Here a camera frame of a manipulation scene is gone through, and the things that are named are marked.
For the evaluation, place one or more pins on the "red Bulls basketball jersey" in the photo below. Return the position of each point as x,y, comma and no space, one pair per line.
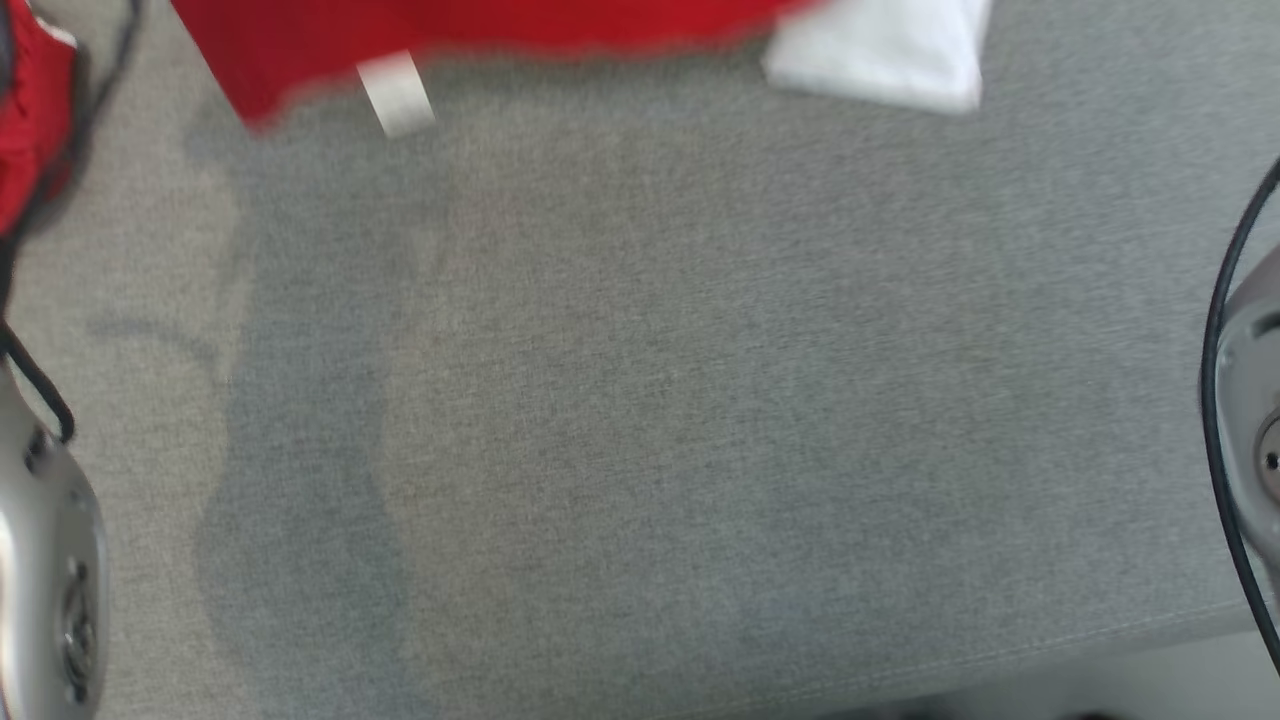
450,25

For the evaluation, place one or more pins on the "red shorts with white label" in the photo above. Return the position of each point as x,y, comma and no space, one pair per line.
30,120

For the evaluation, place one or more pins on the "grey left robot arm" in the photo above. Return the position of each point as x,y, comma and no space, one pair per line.
40,560

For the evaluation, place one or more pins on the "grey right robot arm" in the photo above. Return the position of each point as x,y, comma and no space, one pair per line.
1255,400

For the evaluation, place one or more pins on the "grey fabric sofa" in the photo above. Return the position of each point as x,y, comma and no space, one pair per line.
650,400

